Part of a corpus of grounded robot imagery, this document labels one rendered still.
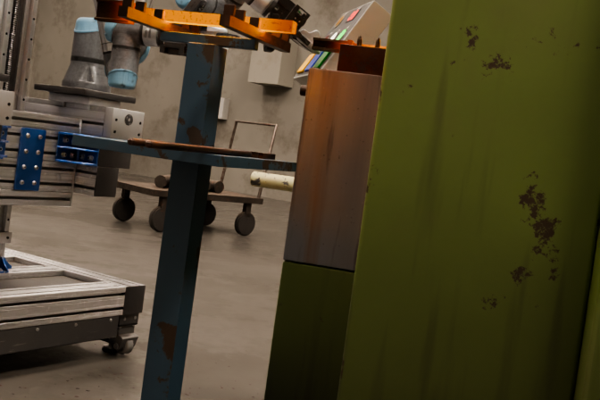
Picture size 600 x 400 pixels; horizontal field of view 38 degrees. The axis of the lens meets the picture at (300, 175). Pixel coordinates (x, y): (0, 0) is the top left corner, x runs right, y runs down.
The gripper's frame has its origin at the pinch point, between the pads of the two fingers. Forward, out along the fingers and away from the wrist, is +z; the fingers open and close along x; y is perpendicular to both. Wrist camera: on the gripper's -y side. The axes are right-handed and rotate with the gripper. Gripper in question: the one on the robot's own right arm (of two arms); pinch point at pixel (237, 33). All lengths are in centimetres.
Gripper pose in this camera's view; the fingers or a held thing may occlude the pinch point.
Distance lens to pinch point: 228.3
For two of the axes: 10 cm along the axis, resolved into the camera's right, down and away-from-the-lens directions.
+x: -2.0, 0.0, -9.8
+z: 9.7, 1.4, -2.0
